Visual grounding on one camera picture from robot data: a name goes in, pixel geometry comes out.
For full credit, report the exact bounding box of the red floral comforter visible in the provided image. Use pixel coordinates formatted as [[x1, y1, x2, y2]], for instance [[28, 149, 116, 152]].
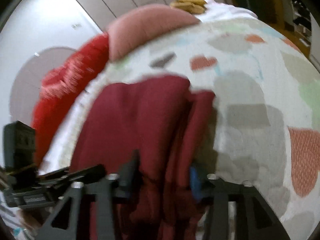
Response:
[[31, 33, 109, 166]]

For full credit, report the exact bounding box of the white fleece blanket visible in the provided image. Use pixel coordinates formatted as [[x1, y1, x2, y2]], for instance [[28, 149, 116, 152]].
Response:
[[195, 0, 258, 23]]

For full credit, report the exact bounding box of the wooden door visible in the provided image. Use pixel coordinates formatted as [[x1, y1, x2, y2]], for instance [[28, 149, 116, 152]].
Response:
[[227, 0, 319, 57]]

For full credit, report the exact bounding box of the patchwork heart quilt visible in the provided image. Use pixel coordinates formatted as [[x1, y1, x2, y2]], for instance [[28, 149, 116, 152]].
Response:
[[40, 18, 319, 239]]

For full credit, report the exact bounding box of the pink corduroy pillow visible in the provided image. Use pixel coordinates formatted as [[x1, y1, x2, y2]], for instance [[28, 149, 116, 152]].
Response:
[[107, 4, 200, 62]]

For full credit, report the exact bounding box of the white headboard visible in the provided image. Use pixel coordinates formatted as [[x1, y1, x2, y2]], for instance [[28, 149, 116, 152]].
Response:
[[9, 47, 75, 126]]

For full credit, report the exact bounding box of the dark red sweater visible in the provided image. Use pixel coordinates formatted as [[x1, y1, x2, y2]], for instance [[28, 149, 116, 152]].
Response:
[[70, 75, 215, 239]]

